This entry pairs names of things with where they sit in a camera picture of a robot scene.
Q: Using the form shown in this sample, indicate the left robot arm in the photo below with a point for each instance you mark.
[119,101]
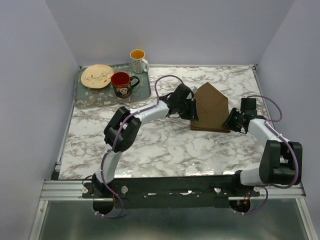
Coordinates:
[122,130]

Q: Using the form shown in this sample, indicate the beige floral plate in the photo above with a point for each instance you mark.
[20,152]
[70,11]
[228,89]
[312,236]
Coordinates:
[97,76]

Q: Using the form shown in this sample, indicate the black skull mug red inside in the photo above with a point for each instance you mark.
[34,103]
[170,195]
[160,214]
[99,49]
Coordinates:
[123,84]

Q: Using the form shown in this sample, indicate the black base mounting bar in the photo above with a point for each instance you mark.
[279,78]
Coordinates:
[169,192]

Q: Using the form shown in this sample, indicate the brown cloth napkin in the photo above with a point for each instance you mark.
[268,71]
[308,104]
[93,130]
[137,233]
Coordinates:
[212,108]

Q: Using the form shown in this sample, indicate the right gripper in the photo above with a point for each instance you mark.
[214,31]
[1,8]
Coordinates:
[228,122]

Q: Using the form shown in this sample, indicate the aluminium frame rail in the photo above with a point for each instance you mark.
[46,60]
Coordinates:
[276,214]

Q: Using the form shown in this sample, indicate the floral green tray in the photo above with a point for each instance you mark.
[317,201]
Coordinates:
[85,97]

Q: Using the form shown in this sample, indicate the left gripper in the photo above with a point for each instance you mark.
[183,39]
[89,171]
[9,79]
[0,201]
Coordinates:
[192,114]

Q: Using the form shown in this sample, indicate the white mug orange inside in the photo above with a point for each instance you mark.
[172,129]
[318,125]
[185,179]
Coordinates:
[138,62]

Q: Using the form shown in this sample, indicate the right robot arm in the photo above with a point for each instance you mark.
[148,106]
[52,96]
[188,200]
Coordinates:
[281,162]

